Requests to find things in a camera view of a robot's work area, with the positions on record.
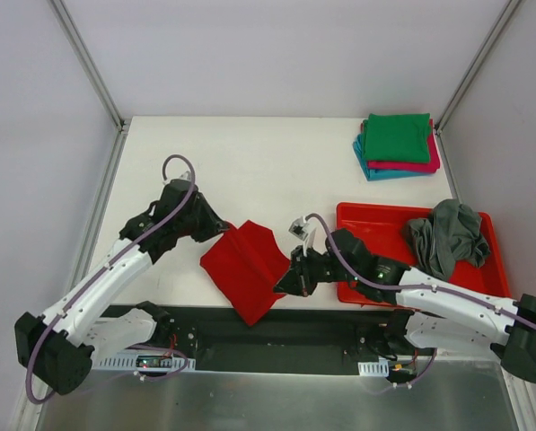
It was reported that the red t-shirt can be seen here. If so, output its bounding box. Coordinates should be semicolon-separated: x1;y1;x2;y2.
200;220;290;326

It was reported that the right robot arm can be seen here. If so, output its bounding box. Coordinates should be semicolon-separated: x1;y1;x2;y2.
274;229;536;384

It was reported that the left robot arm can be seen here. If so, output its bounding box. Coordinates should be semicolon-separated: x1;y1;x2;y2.
14;178;229;396

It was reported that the red plastic tray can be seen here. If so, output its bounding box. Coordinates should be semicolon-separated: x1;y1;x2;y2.
336;202;512;297

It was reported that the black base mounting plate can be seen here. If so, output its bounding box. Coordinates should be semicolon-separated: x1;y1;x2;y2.
137;301;431;375

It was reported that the teal folded t-shirt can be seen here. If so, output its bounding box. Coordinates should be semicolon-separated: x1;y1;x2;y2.
352;134;427;181

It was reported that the grey crumpled t-shirt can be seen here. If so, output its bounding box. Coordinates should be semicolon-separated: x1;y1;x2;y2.
402;198;491;281

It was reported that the magenta folded t-shirt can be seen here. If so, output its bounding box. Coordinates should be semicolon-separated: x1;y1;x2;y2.
360;119;440;174

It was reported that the green folded t-shirt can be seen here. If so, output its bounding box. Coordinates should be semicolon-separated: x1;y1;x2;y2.
364;113;431;163

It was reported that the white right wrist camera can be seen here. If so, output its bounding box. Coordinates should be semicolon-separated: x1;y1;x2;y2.
288;216;316;255

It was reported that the right white cable duct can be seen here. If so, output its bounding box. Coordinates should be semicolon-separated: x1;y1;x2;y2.
357;359;390;378

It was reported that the white cable duct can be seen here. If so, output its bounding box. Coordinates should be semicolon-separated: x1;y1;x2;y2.
92;353;196;374
357;359;390;378

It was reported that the left white cable duct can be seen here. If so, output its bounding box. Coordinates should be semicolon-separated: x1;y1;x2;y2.
92;353;196;374

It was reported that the left aluminium frame post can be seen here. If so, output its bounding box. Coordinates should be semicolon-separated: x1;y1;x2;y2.
48;0;126;131

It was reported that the aluminium frame post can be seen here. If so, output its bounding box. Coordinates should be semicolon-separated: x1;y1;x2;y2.
435;0;524;134
48;0;126;131

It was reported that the right aluminium frame post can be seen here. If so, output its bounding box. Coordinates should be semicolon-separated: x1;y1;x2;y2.
435;0;524;134

